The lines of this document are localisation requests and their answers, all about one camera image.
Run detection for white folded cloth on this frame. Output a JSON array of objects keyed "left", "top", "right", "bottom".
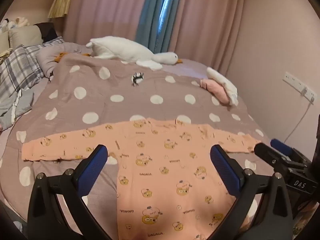
[{"left": 206, "top": 67, "right": 238, "bottom": 106}]

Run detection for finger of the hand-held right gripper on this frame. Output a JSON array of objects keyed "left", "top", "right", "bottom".
[
  {"left": 254, "top": 142, "right": 288, "bottom": 168},
  {"left": 270, "top": 138, "right": 308, "bottom": 163}
]

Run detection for yellow hanging garment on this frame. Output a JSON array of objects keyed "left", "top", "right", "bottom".
[{"left": 47, "top": 0, "right": 73, "bottom": 19}]

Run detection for plain grey pillow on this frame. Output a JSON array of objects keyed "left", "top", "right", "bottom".
[{"left": 36, "top": 42, "right": 91, "bottom": 78}]

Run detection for grey crumpled cloth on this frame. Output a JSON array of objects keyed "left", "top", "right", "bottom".
[{"left": 0, "top": 89, "right": 35, "bottom": 131}]

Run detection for brown plush toy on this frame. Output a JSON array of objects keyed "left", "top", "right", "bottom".
[{"left": 54, "top": 52, "right": 92, "bottom": 63}]

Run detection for dark brown cushion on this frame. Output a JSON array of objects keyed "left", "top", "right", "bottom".
[{"left": 34, "top": 22, "right": 58, "bottom": 43}]

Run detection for grey plaid pillow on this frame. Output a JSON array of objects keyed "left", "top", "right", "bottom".
[{"left": 0, "top": 36, "right": 66, "bottom": 103}]

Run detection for mauve polka dot blanket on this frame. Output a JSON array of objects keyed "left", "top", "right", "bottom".
[{"left": 0, "top": 52, "right": 273, "bottom": 240}]

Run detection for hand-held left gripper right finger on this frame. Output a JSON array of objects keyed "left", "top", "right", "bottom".
[{"left": 209, "top": 144, "right": 293, "bottom": 240}]

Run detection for pale plush toys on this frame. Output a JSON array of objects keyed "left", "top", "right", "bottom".
[{"left": 0, "top": 17, "right": 28, "bottom": 32}]

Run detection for lavender bed sheet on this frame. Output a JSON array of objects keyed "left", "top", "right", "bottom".
[{"left": 0, "top": 58, "right": 209, "bottom": 160}]

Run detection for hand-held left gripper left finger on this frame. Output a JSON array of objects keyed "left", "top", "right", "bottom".
[{"left": 27, "top": 144, "right": 118, "bottom": 240}]

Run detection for blue curtain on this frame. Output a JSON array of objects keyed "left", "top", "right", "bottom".
[{"left": 136, "top": 0, "right": 186, "bottom": 55}]

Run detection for pink printed baby shirt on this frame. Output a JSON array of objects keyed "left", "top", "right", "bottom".
[{"left": 21, "top": 119, "right": 263, "bottom": 240}]

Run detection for pink folded cloth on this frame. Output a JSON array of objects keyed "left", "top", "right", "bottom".
[{"left": 200, "top": 78, "right": 230, "bottom": 105}]

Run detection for white goose plush toy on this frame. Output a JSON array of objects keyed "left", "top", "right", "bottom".
[{"left": 86, "top": 36, "right": 183, "bottom": 71}]

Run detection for white power cable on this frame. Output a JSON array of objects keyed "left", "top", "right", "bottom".
[{"left": 284, "top": 87, "right": 315, "bottom": 143}]

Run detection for white wall power strip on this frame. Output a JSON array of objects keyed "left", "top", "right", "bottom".
[{"left": 283, "top": 71, "right": 317, "bottom": 104}]

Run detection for beige cushion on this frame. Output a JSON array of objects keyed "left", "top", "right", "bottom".
[{"left": 9, "top": 25, "right": 44, "bottom": 48}]

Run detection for pink curtain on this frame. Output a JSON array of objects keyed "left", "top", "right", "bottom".
[
  {"left": 172, "top": 0, "right": 247, "bottom": 78},
  {"left": 62, "top": 0, "right": 153, "bottom": 53}
]

